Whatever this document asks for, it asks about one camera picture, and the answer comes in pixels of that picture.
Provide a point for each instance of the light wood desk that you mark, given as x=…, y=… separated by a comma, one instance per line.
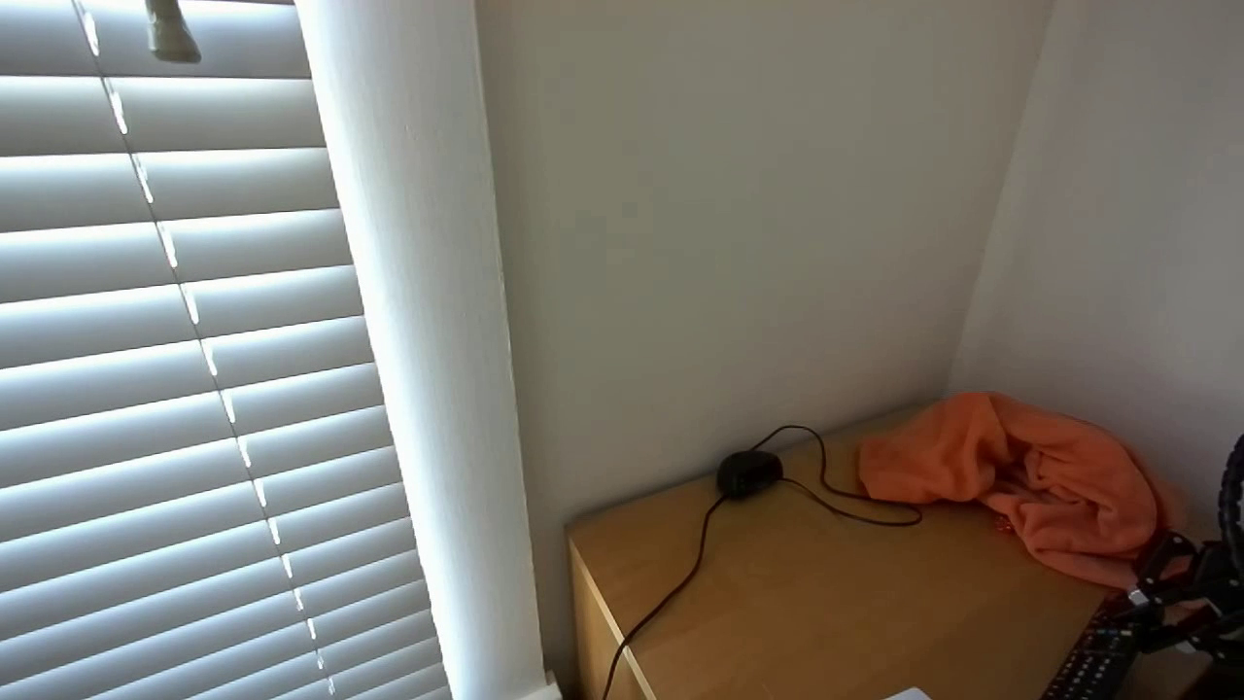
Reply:
x=840, y=598

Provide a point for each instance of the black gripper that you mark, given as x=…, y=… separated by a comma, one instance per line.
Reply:
x=1209, y=603

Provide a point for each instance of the orange towel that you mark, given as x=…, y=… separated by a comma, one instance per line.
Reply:
x=1025, y=478

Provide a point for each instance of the white window blinds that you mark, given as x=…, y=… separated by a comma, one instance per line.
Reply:
x=168, y=392

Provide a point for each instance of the black remote controller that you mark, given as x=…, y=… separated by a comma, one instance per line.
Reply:
x=1094, y=663

